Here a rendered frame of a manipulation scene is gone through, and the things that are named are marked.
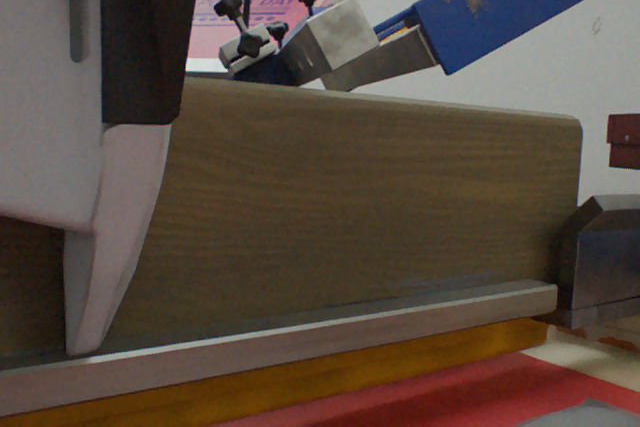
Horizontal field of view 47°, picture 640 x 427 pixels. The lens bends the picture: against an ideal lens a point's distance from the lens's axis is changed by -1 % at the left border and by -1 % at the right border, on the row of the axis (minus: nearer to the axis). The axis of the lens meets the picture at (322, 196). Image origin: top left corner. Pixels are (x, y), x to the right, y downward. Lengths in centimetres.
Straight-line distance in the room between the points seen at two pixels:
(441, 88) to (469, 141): 254
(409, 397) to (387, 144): 9
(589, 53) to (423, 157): 221
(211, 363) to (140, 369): 2
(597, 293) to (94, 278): 21
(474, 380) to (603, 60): 215
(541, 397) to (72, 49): 20
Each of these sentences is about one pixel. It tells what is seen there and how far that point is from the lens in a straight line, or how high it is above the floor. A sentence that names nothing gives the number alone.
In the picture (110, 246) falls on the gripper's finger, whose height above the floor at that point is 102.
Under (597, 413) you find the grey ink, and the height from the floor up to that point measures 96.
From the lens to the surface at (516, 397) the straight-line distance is 28.
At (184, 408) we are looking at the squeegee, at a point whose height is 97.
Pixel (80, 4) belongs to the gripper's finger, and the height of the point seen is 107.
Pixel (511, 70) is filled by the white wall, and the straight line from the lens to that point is 260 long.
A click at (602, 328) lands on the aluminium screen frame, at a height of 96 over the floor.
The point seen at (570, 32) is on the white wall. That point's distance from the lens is 249.
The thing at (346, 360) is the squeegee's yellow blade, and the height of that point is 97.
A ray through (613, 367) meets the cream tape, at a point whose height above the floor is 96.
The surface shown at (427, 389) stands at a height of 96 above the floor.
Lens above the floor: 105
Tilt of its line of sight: 5 degrees down
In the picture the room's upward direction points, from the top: 3 degrees clockwise
